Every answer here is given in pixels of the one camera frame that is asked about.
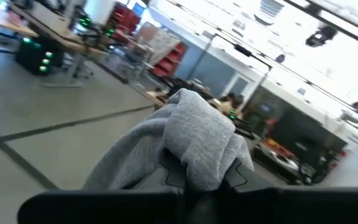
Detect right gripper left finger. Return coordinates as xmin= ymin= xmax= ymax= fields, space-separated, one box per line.
xmin=17 ymin=149 xmax=188 ymax=224

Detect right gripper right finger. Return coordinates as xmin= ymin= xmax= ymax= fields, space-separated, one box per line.
xmin=216 ymin=159 xmax=358 ymax=224

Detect grey knit garment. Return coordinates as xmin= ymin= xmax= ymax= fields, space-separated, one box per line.
xmin=82 ymin=88 xmax=255 ymax=192

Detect person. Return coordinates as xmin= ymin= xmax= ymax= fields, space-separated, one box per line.
xmin=218 ymin=92 xmax=246 ymax=116

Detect red shelf unit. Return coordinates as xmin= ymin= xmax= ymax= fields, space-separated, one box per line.
xmin=149 ymin=42 xmax=188 ymax=78

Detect black desktop computer tower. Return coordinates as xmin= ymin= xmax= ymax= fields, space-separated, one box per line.
xmin=15 ymin=36 xmax=64 ymax=76

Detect black overhead camera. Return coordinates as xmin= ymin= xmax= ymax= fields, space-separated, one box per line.
xmin=305 ymin=26 xmax=339 ymax=48

